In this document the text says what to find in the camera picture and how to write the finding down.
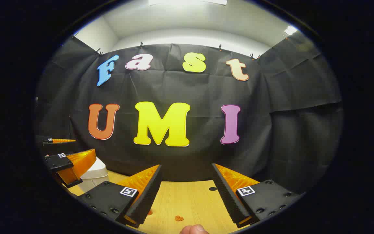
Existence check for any black backdrop cloth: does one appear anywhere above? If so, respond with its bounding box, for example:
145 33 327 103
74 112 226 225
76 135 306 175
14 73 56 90
34 32 343 195

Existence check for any white desktop garbage bin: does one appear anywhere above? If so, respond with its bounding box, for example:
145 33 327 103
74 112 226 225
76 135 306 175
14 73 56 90
78 157 109 194

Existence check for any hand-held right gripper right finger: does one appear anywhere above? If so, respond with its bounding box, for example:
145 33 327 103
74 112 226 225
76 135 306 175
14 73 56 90
211 163 306 228

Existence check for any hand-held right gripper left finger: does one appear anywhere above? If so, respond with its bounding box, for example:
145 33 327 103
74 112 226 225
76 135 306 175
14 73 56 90
77 164 163 228

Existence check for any wooden desktop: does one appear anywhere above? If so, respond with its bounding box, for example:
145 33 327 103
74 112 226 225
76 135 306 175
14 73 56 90
67 169 249 234

